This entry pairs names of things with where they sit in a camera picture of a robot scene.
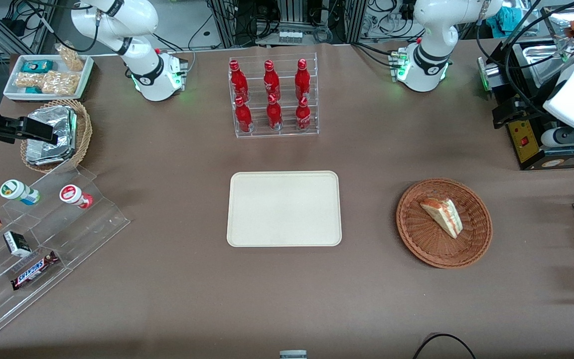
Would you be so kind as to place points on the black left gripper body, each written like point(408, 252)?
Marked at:
point(535, 100)

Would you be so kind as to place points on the triangle sandwich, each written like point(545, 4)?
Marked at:
point(444, 217)

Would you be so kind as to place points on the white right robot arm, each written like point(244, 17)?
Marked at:
point(142, 70)

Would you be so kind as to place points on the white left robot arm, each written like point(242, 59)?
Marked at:
point(429, 30)

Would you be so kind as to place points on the light tan wicker basket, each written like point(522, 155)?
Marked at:
point(83, 129)

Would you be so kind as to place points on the white rectangular snack tray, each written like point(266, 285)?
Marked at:
point(85, 82)

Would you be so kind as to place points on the round brown wicker basket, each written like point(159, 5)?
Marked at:
point(426, 239)

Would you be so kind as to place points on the cream rectangular tray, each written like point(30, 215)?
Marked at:
point(284, 209)

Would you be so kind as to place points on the foil wrapped package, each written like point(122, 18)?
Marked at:
point(48, 155)
point(50, 117)

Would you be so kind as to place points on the black food warmer cabinet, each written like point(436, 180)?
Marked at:
point(528, 144)

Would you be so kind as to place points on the small teal snack packet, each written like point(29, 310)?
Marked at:
point(33, 90)

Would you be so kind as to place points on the clear bag of puffed snacks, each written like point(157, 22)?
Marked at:
point(28, 80)
point(60, 83)
point(71, 59)

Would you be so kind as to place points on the green capped yogurt bottle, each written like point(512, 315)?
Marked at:
point(17, 191)

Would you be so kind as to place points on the large teal snack packet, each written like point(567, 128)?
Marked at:
point(37, 66)

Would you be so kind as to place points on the red capped yogurt bottle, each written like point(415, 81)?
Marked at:
point(73, 195)

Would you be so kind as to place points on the teal cloth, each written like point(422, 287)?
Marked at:
point(508, 19)

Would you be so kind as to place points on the clear acrylic stepped shelf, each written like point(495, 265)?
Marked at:
point(87, 234)

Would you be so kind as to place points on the small black white box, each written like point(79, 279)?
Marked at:
point(17, 244)

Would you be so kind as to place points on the snickers chocolate bar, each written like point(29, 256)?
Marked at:
point(34, 271)

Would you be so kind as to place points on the red soda bottle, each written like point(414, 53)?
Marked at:
point(302, 82)
point(274, 114)
point(303, 117)
point(243, 117)
point(238, 82)
point(271, 82)

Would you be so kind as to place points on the clear acrylic bottle rack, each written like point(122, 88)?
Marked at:
point(287, 133)

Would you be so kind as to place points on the grey power strip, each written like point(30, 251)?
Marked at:
point(289, 36)

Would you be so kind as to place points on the small grey device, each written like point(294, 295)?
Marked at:
point(293, 354)

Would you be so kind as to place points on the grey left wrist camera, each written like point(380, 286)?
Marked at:
point(553, 138)

